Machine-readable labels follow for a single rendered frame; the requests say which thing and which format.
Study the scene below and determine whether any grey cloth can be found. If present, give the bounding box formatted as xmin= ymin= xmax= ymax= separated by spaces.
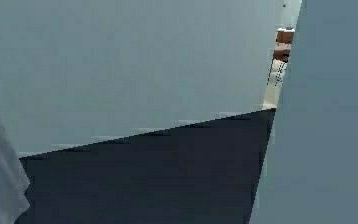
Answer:
xmin=0 ymin=104 xmax=31 ymax=224

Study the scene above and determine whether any brown cupboard with white top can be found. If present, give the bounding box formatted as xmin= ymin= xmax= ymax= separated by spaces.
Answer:
xmin=272 ymin=27 xmax=296 ymax=63

